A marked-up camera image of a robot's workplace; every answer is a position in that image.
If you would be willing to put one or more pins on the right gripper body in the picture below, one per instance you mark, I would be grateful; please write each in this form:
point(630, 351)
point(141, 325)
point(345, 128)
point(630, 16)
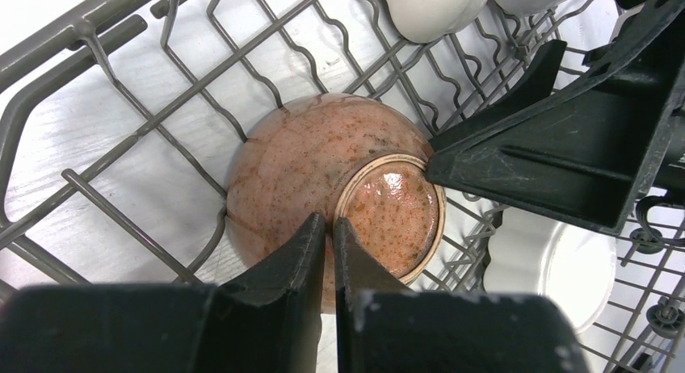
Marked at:
point(655, 78)

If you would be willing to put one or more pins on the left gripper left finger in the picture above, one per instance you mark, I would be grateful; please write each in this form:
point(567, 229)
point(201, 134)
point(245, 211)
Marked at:
point(265, 320)

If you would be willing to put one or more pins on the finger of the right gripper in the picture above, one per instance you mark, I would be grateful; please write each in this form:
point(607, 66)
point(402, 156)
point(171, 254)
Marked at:
point(568, 157)
point(535, 84)

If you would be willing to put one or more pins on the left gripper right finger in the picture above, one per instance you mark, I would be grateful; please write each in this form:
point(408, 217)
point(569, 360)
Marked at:
point(384, 326)

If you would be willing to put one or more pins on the white fluted bowl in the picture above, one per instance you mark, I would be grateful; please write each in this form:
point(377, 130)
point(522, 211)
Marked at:
point(574, 267)

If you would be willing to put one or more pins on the small white cup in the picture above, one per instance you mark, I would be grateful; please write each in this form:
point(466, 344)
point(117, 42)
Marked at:
point(423, 21)

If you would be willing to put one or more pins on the brown floral mug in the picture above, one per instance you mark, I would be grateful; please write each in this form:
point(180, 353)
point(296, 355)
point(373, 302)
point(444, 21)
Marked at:
point(339, 155)

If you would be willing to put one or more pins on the grey wire dish rack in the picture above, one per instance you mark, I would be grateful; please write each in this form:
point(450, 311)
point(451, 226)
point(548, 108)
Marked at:
point(120, 121)

